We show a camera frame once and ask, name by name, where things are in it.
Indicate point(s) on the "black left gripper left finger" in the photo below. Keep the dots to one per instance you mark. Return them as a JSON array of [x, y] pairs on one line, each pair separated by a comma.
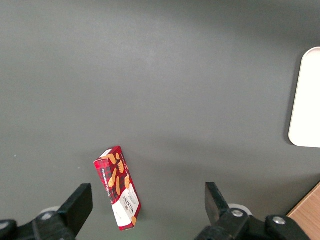
[[75, 210]]

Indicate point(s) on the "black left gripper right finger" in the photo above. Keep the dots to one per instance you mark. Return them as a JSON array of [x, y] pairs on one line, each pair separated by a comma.
[[217, 212]]

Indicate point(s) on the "red tartan cookie box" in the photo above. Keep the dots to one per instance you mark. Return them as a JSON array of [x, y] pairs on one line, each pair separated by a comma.
[[120, 185]]

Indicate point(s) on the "white rectangular tray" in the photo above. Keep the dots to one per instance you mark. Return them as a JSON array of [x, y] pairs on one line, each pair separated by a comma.
[[307, 100]]

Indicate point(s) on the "wooden two-drawer cabinet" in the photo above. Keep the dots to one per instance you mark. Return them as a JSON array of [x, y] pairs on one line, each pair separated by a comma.
[[308, 210]]

